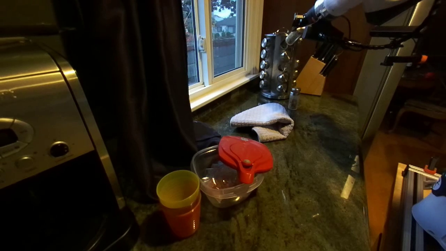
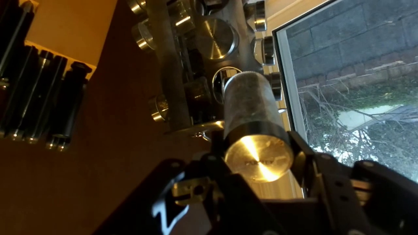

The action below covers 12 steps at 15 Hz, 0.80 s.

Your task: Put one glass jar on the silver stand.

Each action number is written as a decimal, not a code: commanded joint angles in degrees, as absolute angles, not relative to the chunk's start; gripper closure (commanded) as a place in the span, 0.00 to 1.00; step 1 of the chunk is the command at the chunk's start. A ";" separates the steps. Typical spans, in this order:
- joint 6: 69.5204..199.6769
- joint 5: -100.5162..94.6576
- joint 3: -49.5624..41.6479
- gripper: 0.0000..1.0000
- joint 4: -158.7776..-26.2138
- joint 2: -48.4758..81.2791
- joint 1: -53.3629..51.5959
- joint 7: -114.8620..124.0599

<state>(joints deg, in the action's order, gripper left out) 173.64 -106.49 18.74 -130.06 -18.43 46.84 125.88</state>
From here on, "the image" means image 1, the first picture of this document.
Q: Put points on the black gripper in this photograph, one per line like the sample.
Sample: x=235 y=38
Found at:
x=327 y=33

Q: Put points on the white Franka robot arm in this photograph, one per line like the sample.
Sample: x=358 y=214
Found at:
x=343 y=6

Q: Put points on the silver spice rack stand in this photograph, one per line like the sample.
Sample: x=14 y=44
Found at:
x=276 y=70

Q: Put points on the wooden knife block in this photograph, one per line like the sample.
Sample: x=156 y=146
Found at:
x=309 y=79

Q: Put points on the folded white waffle towel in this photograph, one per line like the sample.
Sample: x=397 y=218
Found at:
x=265 y=119

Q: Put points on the red plastic lid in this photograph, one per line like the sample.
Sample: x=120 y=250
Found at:
x=244 y=155

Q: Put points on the dark folded cloth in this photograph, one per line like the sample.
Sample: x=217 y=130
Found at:
x=206 y=134

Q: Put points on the clear glass food container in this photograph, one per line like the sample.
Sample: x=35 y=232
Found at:
x=223 y=186

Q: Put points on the dark curtain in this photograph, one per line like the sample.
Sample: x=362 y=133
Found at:
x=134 y=93

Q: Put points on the wooden base board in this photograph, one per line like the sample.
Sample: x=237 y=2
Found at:
x=398 y=200

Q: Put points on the yellow plastic cup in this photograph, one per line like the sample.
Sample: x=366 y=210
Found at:
x=177 y=189

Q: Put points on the orange plastic cup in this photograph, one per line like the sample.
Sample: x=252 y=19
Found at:
x=182 y=221

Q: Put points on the silver black coffee maker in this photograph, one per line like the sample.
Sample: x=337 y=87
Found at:
x=46 y=140

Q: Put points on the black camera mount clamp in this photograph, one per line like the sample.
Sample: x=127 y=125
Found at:
x=398 y=59

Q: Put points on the aluminium mounting rail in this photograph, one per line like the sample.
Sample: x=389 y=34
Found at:
x=408 y=210

